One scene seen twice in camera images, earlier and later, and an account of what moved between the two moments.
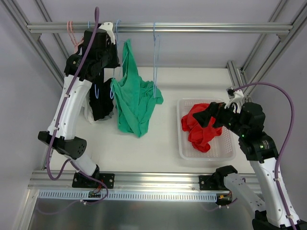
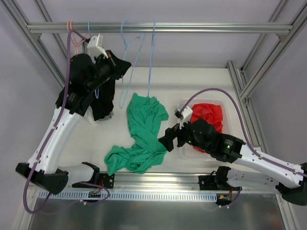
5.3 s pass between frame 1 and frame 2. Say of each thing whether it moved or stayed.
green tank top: moved
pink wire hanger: stayed
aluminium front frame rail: stayed
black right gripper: moved
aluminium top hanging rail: stayed
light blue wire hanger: moved
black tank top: stayed
